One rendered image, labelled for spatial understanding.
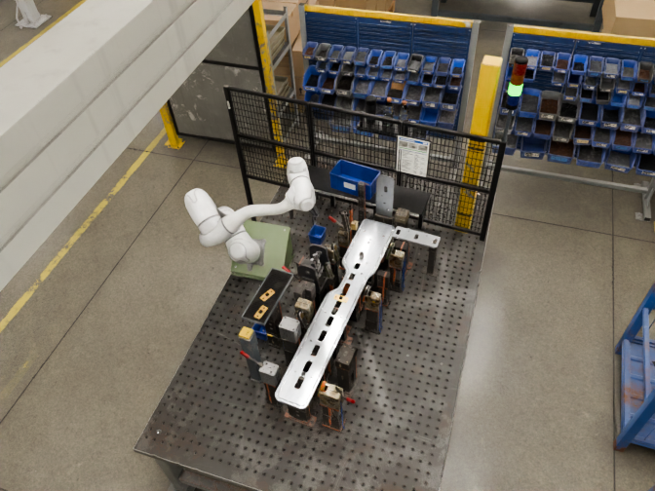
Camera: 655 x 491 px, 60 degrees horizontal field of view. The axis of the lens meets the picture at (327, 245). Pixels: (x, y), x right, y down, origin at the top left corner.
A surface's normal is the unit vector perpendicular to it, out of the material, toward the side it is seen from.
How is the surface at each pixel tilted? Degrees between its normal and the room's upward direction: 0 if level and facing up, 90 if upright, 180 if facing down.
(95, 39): 0
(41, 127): 90
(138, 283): 0
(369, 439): 0
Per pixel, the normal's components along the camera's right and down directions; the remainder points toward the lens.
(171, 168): -0.05, -0.67
